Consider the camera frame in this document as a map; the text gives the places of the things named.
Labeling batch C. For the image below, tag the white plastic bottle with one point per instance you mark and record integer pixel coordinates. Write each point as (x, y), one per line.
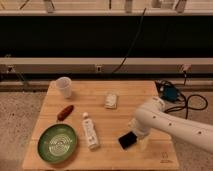
(90, 133)

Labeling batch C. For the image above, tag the green patterned plate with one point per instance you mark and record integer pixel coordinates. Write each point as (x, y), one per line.
(57, 143)

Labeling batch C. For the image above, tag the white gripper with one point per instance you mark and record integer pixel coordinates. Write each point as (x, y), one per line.
(141, 131)

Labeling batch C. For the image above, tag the blue power box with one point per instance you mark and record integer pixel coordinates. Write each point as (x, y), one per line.
(170, 94)

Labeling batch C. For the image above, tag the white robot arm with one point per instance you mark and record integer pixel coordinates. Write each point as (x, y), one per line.
(150, 115)

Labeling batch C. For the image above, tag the white wall outlet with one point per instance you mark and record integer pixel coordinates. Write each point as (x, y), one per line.
(99, 69)

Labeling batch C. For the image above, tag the brown sausage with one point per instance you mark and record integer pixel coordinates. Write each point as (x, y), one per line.
(65, 112)

